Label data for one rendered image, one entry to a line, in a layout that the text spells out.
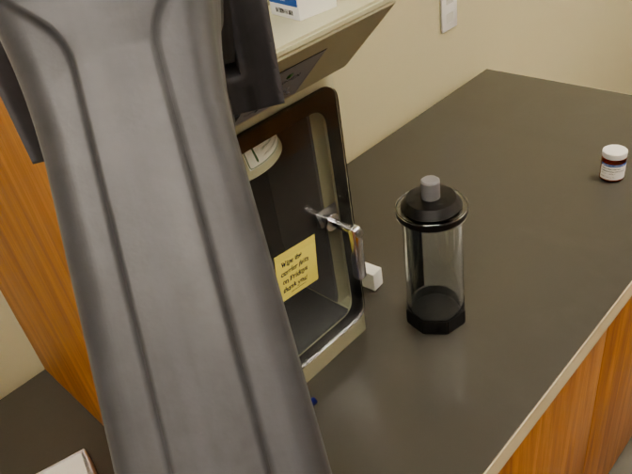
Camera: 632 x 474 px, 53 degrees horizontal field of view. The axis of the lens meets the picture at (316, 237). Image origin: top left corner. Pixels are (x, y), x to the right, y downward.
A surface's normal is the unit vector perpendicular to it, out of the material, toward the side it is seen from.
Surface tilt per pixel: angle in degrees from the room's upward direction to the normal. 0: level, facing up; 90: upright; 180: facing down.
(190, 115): 44
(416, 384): 0
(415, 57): 90
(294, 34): 0
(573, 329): 0
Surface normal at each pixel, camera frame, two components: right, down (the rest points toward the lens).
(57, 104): 0.07, -0.20
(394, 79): 0.72, 0.32
